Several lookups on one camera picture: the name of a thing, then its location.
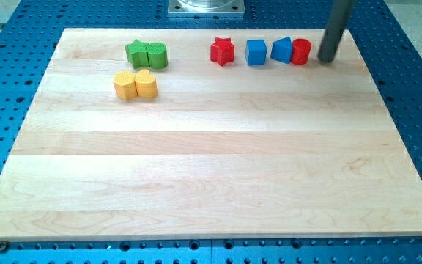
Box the red cylinder block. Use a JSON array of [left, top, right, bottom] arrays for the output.
[[290, 38, 312, 65]]

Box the red star block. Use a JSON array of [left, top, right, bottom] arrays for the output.
[[210, 37, 235, 66]]

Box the green star block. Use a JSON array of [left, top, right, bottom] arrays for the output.
[[125, 40, 149, 68]]

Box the yellow heart block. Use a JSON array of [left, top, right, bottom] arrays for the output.
[[135, 69, 158, 98]]

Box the blue cube block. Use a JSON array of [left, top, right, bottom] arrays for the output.
[[245, 40, 267, 66]]

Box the green cylinder block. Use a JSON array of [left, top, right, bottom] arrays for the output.
[[147, 43, 168, 70]]

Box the yellow hexagon block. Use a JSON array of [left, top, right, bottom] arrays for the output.
[[113, 71, 137, 100]]

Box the blue triangle block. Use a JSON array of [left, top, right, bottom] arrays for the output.
[[270, 37, 292, 64]]

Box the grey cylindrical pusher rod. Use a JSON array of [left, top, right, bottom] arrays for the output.
[[317, 0, 357, 64]]

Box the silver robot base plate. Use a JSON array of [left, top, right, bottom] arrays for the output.
[[168, 0, 245, 15]]

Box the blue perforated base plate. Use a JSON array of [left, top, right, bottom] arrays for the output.
[[0, 1, 422, 263]]

